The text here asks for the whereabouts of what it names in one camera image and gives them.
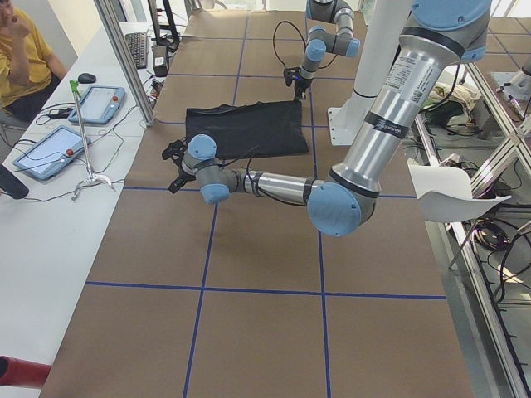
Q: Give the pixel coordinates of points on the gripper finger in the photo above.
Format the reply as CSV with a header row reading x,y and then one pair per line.
x,y
300,94
177,184

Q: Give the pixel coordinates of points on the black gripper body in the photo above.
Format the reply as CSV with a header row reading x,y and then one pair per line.
x,y
301,83
182,172

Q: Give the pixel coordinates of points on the black printed t-shirt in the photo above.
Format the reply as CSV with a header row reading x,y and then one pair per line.
x,y
269,129

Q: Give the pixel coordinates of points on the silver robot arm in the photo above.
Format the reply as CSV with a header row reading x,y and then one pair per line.
x,y
407,46
332,33

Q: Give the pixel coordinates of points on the metal rod stand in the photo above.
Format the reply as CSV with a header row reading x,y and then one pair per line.
x,y
93,178

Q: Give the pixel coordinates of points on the upper blue teach pendant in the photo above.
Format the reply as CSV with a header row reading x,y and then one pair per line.
x,y
99,104

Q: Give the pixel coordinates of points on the blue teach pendant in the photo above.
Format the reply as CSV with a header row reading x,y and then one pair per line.
x,y
51,154
99,104

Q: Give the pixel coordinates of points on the lower blue teach pendant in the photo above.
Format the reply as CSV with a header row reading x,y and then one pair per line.
x,y
51,154

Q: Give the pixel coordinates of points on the black computer box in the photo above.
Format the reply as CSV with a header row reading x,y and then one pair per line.
x,y
160,60

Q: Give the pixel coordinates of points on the black computer mouse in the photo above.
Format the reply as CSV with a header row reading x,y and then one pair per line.
x,y
86,78

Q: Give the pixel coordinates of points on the black keyboard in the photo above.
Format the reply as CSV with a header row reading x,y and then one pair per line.
x,y
136,43

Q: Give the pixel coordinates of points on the white plastic chair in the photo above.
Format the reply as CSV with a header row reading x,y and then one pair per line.
x,y
445,194

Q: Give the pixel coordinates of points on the person in yellow shirt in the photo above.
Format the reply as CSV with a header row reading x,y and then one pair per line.
x,y
30,70

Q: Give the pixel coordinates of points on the red cylinder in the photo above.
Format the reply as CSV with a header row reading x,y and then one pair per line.
x,y
22,373

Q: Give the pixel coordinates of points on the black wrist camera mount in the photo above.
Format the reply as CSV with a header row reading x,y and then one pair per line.
x,y
291,75
174,151

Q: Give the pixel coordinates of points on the white pedestal base plate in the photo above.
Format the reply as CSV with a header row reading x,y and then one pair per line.
x,y
341,130

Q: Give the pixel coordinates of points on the aluminium frame post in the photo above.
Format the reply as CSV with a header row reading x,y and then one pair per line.
x,y
112,27

